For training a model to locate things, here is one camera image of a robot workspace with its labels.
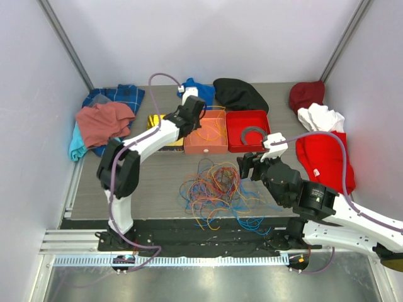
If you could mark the left aluminium corner post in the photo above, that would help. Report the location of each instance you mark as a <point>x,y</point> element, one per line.
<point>65,41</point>

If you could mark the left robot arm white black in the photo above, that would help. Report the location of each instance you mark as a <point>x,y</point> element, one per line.
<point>119,169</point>

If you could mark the aluminium corner post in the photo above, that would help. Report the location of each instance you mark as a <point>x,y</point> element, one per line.
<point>349,31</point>
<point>65,41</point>

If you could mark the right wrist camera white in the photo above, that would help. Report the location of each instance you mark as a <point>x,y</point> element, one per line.
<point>275,145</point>

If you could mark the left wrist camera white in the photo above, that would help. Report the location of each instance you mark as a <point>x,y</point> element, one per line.
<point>185,92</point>

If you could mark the salmon pink shirt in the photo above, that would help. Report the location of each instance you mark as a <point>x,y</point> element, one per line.
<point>102,122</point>

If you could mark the dark red cloth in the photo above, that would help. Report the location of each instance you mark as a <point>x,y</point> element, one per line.
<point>304,94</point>

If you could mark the bright red cloth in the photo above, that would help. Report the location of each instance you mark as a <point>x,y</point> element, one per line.
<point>322,158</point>

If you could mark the black cloth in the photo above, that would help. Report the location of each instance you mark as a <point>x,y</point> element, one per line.
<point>237,95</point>

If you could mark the white cloth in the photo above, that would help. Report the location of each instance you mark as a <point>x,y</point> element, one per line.
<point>320,118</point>

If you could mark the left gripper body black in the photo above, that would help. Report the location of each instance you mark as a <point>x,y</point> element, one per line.
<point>196,124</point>

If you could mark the right aluminium corner post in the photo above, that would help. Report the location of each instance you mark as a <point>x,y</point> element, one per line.
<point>349,31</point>

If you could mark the white cable duct rail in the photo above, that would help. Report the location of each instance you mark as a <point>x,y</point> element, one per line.
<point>114,260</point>

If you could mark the gold tin box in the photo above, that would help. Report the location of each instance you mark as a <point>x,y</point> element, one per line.
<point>177,146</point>

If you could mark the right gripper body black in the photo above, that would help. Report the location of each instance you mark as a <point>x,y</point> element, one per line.
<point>261,171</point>

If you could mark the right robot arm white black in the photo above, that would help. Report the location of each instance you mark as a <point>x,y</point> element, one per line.
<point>324,216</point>

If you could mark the cyan cloth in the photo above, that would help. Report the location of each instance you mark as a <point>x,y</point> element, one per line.
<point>77,144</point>

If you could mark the blue plaid cloth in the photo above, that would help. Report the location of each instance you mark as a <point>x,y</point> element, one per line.
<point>130,95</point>

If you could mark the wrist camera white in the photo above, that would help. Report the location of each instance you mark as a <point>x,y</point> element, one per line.
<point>275,145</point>
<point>185,92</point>

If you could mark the salmon pink box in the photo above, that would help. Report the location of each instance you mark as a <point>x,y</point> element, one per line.
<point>211,137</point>

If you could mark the red box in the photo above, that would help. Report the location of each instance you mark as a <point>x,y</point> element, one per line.
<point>237,122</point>

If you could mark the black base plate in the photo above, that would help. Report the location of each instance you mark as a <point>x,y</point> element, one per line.
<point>184,238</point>

